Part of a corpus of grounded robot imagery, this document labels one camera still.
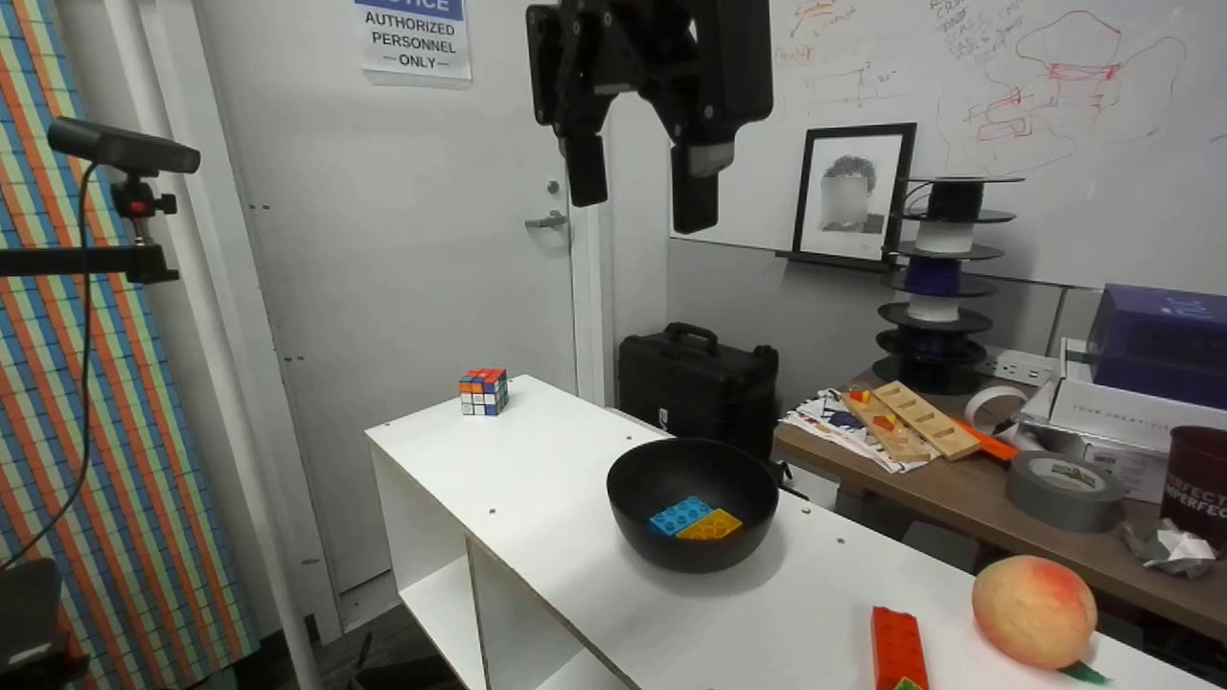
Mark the stack of filament spools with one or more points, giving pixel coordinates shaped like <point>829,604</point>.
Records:
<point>932,328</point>

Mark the black camera on stand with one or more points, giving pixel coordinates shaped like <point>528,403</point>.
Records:
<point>134,200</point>

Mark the yellow lego block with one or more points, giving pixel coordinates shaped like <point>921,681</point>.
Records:
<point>710,526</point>

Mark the black bowl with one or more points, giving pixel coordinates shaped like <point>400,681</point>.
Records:
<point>661,475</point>

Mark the white tape roll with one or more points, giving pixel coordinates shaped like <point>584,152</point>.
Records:
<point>993,407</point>

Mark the grey duct tape roll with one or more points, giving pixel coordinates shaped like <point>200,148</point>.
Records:
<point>1065,494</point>

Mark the wooden puzzle board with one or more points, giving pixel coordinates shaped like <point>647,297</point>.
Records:
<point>905,424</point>

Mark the framed portrait picture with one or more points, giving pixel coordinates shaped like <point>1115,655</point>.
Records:
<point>852,194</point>

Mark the white shelf cabinet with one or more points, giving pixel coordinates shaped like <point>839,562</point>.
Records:
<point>509,553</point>

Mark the red lego block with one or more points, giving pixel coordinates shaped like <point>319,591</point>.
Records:
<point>900,651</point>

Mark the door handle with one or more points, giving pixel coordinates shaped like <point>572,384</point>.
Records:
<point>552,221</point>

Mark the wooden desk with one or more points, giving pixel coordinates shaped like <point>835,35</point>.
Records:
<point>968,497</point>

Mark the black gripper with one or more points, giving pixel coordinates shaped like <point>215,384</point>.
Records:
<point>698,63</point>

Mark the magazine papers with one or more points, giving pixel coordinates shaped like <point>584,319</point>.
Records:
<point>829,420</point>

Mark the door sign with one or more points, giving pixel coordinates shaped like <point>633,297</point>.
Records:
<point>418,42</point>

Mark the black hard case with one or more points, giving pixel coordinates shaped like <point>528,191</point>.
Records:
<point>694,384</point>

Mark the dark maroon cup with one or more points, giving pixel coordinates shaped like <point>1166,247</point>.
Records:
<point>1193,488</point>

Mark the rubiks cube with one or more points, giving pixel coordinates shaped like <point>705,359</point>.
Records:
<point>485,392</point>

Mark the blue lego block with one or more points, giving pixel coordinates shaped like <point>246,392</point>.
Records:
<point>678,514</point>

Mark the peach toy fruit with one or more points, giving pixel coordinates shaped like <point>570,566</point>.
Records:
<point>1034,613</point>

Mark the purple box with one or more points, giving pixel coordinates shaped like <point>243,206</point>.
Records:
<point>1163,344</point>

